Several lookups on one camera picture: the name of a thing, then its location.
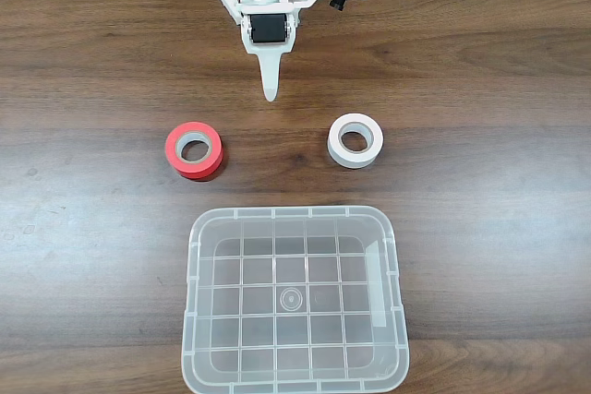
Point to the white tape roll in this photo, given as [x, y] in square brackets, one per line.
[334, 145]

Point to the red tape roll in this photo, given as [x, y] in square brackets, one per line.
[175, 154]

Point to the clear plastic storage box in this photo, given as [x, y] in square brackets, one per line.
[194, 320]

